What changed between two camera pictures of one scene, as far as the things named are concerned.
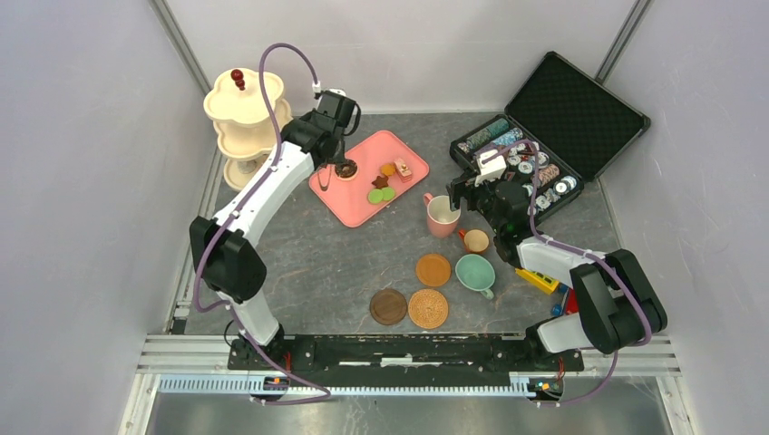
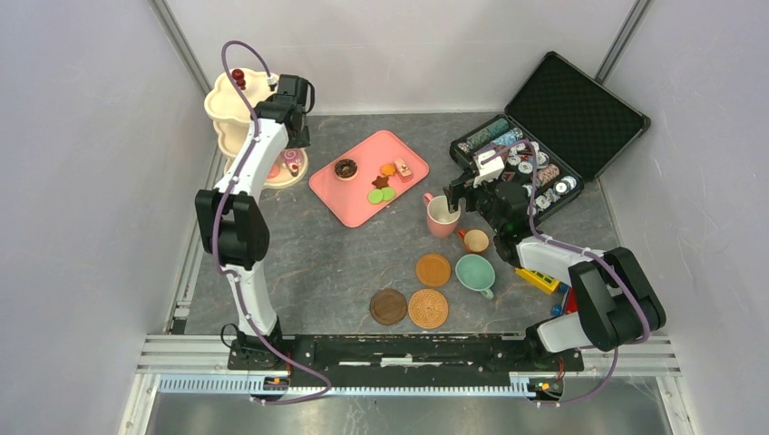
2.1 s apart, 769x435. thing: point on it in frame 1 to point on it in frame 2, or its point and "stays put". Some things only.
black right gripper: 459,188 stays put
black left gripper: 340,157 to 304,139
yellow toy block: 541,282 stays put
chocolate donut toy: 346,169 stays put
